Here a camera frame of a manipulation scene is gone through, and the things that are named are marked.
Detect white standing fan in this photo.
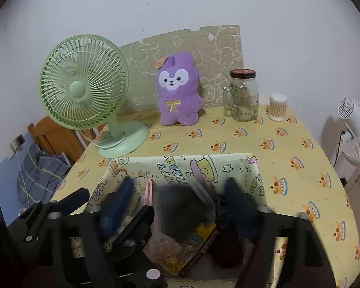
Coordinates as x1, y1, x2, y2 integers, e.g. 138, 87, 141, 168
334, 97, 360, 167

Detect wall power socket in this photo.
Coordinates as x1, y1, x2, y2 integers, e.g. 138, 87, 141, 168
10, 134, 25, 153

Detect pink paper packet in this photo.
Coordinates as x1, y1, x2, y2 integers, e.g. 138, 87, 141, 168
143, 180, 156, 206

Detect green desk fan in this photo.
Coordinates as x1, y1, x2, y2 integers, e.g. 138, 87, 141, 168
39, 35, 150, 158

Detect patterned fabric storage box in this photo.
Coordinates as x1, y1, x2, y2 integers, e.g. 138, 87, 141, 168
88, 153, 267, 287

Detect grey plaid blanket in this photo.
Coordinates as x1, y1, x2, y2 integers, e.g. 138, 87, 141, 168
17, 144, 71, 209

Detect glass jar with lid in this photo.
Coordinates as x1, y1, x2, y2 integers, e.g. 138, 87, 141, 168
224, 69, 259, 122

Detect purple plush bunny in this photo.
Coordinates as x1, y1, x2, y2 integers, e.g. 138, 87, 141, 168
155, 52, 204, 126

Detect clear pack of pens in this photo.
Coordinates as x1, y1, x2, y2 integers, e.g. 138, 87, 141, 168
144, 218, 198, 276

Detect green cartoon board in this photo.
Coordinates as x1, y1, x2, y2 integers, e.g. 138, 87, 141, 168
119, 25, 244, 114

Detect dark grey sock bundle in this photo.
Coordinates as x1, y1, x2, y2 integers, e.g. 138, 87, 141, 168
155, 180, 216, 243

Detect yellow dark snack packet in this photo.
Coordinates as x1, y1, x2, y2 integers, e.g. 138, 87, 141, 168
158, 223, 218, 277

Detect yellow cartoon tablecloth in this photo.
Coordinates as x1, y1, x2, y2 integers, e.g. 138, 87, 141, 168
54, 107, 360, 287

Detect black plastic bag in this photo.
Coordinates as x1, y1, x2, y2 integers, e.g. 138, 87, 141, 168
209, 194, 246, 270

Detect wooden bed headboard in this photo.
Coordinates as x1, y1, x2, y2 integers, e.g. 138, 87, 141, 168
27, 116, 96, 162

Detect cotton swab container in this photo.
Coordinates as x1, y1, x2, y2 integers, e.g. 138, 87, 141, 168
268, 93, 287, 122

